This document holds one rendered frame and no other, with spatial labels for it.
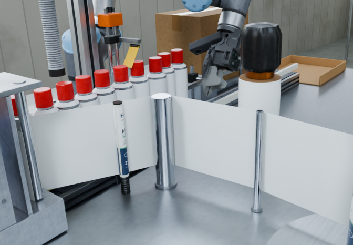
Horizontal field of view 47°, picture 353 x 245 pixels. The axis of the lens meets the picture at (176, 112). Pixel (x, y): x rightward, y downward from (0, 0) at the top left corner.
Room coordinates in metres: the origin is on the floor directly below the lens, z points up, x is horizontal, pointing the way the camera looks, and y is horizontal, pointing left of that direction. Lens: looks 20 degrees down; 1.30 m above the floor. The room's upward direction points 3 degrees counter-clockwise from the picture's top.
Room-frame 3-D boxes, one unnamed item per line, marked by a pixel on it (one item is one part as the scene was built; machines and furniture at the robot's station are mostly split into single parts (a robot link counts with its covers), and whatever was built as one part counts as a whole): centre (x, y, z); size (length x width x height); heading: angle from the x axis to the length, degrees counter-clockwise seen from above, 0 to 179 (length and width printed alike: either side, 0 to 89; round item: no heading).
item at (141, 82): (0.96, 0.09, 0.98); 0.05 x 0.05 x 0.20
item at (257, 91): (0.83, -0.18, 1.03); 0.09 x 0.09 x 0.30
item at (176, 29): (1.67, -0.12, 0.99); 0.30 x 0.24 x 0.27; 135
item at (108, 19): (0.98, 0.13, 1.04); 0.10 x 0.04 x 0.33; 50
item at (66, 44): (1.26, 0.28, 1.06); 0.13 x 0.12 x 0.14; 166
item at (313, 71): (1.72, -0.56, 0.85); 0.30 x 0.26 x 0.04; 140
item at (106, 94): (0.87, 0.16, 0.98); 0.05 x 0.05 x 0.20
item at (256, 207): (0.62, -0.14, 0.97); 0.02 x 0.02 x 0.19
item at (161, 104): (0.73, 0.03, 0.97); 0.05 x 0.05 x 0.19
